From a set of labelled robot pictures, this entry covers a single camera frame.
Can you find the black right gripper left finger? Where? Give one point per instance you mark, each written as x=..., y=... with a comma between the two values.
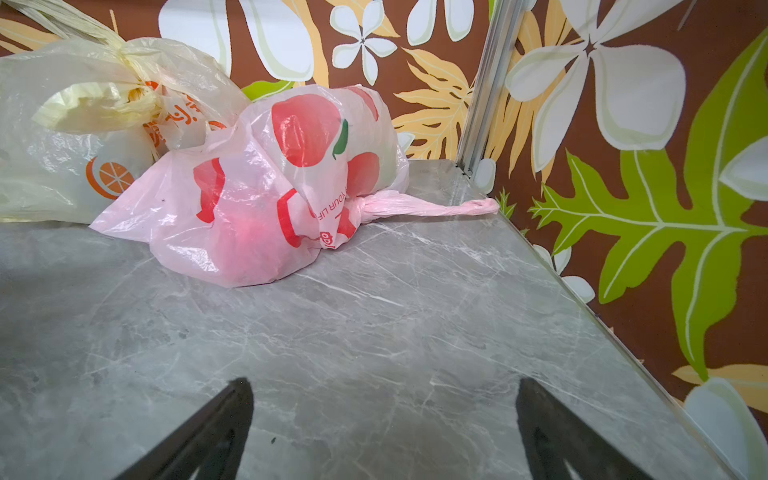
x=209, y=445

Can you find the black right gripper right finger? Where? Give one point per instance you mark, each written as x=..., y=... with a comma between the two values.
x=557, y=442

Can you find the pink apple-print plastic bag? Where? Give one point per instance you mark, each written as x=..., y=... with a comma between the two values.
x=299, y=172

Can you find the yellow orange-print plastic bag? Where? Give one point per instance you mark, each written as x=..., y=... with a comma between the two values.
x=84, y=116

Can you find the aluminium frame post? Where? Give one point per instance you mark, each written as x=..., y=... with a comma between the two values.
x=499, y=45

